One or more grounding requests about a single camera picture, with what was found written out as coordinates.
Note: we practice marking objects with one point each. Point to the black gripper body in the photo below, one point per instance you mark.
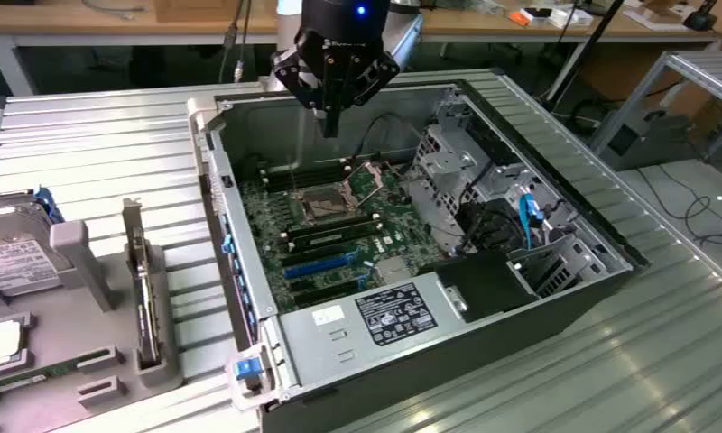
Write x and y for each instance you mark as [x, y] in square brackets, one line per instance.
[343, 22]

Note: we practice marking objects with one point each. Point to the graphics card with metal bracket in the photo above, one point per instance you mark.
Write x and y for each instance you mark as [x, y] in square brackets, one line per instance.
[146, 315]

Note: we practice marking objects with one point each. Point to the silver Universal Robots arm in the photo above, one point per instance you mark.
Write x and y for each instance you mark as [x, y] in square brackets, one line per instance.
[287, 31]

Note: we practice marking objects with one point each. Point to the wooden desk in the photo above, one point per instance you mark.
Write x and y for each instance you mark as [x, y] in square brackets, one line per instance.
[475, 24]

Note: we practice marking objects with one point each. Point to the black RAM slot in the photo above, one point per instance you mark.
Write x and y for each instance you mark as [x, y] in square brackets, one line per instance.
[303, 177]
[303, 171]
[303, 182]
[303, 166]

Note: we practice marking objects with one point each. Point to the thin metal locking lever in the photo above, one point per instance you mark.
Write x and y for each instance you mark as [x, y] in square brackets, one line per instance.
[292, 176]

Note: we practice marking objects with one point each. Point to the orange and black small box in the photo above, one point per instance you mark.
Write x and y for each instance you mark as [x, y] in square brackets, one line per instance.
[520, 17]

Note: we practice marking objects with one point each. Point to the metal socket cover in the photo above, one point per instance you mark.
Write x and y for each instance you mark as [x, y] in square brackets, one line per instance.
[367, 178]

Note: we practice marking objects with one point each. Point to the silver disk bay cage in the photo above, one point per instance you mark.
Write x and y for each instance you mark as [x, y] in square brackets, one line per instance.
[439, 180]

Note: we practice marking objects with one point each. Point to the white flat box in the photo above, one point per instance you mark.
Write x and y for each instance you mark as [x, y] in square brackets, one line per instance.
[568, 18]

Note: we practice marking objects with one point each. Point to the black stand pole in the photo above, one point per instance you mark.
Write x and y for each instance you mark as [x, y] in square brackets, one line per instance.
[583, 54]

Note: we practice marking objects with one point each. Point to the green motherboard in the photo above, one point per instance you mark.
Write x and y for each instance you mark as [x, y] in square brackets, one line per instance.
[391, 234]

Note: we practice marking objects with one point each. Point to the long black expansion slot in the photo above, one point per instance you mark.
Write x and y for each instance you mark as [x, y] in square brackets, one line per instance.
[312, 255]
[327, 288]
[331, 298]

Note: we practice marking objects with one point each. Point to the blue expansion slot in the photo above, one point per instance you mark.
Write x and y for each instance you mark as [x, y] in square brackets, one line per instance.
[319, 266]

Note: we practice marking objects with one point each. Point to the white paper sheet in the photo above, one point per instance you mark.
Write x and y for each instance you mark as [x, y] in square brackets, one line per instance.
[650, 22]

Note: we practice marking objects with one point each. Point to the silver chipset heatsink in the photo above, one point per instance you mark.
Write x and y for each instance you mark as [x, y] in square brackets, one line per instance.
[392, 269]

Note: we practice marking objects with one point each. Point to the grey equipment box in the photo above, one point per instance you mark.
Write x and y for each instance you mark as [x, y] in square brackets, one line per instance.
[650, 144]

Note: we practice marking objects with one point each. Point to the short black expansion slot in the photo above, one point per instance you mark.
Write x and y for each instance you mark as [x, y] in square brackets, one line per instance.
[303, 283]

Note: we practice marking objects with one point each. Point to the black plastic shroud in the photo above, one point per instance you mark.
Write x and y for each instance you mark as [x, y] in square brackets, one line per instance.
[480, 284]

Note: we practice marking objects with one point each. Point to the black desk device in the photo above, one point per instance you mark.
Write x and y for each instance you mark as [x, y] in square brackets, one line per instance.
[698, 20]

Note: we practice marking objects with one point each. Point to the grey perforated disk bay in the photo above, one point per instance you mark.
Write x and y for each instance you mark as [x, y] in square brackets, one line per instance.
[554, 270]

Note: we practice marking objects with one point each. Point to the grey power supply unit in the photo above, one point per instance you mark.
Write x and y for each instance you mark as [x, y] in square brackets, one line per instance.
[336, 343]

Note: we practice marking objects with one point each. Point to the silver hard disk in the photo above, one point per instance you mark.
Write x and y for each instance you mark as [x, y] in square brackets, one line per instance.
[11, 261]

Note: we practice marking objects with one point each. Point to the black open PC case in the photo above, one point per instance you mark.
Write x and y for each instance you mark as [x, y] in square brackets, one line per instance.
[456, 361]

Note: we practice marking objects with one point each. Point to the blue case latch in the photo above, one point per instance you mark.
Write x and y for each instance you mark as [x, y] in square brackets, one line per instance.
[246, 367]

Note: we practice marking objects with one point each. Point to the grey parts rack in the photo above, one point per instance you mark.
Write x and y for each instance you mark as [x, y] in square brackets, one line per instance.
[65, 325]

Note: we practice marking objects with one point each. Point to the blue disk caddy bracket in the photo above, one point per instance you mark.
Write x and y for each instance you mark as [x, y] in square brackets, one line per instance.
[46, 203]

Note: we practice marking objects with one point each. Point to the aluminium profile frame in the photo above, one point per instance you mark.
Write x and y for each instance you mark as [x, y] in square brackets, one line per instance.
[698, 61]

